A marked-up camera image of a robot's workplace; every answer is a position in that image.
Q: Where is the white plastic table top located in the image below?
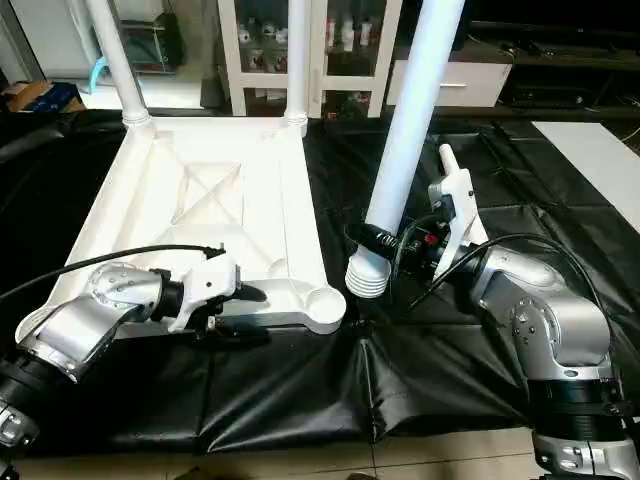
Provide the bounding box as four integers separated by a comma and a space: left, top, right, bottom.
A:
14, 111, 349, 347

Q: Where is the white plastic table leg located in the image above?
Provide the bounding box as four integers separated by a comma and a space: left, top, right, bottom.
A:
344, 0, 467, 300
284, 0, 310, 128
437, 142, 492, 253
84, 0, 154, 127

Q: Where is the black work mat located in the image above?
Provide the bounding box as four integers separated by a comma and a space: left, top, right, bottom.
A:
0, 105, 640, 456

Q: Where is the white low drawer unit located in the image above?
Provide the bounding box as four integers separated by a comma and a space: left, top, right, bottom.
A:
384, 57, 512, 110

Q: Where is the white glass-door cabinet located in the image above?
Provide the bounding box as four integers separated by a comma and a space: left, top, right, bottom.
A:
217, 0, 404, 120

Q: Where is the white sheet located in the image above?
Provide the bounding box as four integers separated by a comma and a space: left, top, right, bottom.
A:
531, 119, 640, 208

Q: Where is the light blue hose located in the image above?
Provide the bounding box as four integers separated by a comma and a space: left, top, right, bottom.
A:
89, 54, 117, 97

